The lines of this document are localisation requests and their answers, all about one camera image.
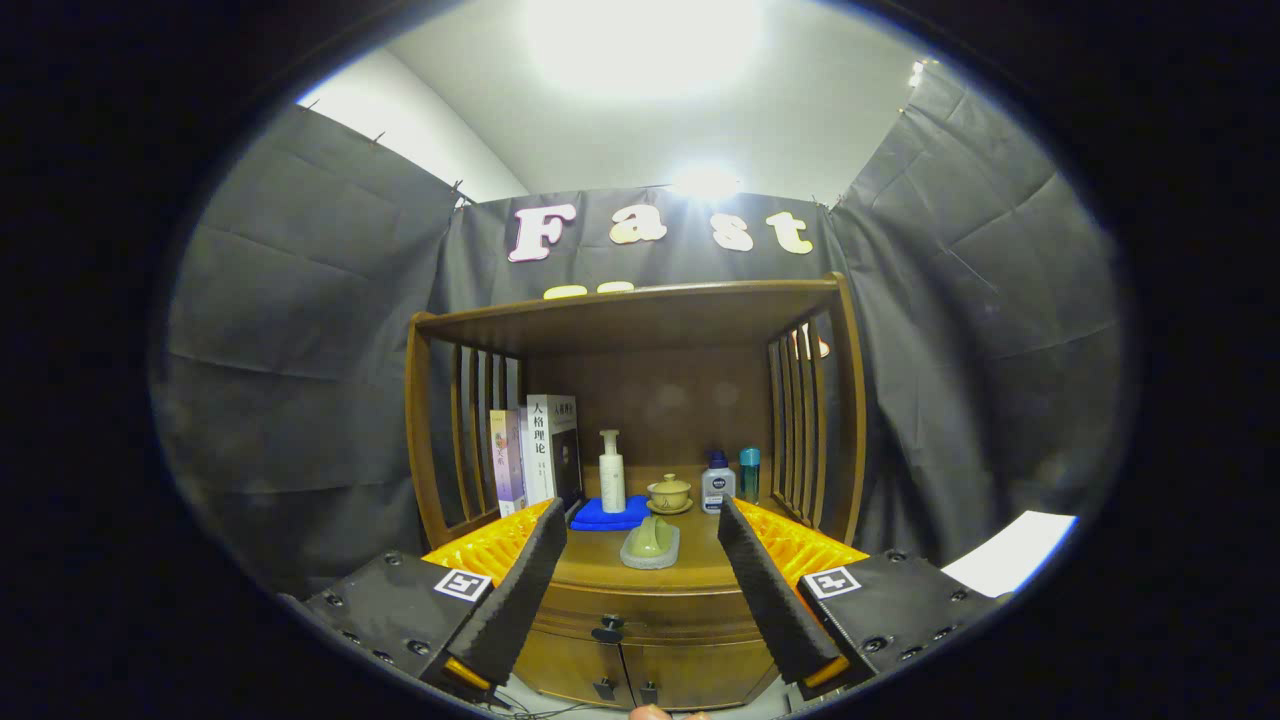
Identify wooden cabinet door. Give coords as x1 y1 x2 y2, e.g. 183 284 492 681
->
515 628 629 706
620 640 781 711

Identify large ceiling light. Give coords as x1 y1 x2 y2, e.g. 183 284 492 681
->
525 0 766 96

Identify small ceiling light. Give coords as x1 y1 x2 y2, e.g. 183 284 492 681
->
665 165 746 201

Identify yellow lidded teacup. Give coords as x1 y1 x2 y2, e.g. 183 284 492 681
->
646 473 694 516

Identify white bottle with blue cap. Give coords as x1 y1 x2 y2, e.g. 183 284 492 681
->
701 450 737 515

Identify folded blue cloth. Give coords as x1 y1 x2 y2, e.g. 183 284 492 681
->
570 495 653 532

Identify black and white book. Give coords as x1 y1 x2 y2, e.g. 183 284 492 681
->
526 394 585 511

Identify black floor cables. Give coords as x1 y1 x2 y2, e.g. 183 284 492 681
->
485 685 591 719

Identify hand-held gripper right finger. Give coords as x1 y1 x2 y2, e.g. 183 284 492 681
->
717 495 1011 701

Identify green ornament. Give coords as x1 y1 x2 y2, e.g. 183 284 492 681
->
620 514 682 571

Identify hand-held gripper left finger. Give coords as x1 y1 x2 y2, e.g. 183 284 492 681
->
300 497 568 696

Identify brown wooden cabinet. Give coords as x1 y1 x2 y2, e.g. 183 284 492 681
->
403 272 869 711

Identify thin white book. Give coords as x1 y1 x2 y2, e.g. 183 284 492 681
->
517 405 546 506

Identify white board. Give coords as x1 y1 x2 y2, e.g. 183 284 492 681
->
940 512 1081 599

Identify white pump bottle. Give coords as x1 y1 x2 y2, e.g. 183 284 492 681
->
599 429 627 515

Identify brown wooden drawer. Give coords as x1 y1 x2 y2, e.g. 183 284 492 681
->
535 583 766 646

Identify brown wooden countertop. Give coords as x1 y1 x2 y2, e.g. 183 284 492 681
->
550 465 836 593

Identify purple book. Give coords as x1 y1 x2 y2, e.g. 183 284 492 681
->
489 408 528 518

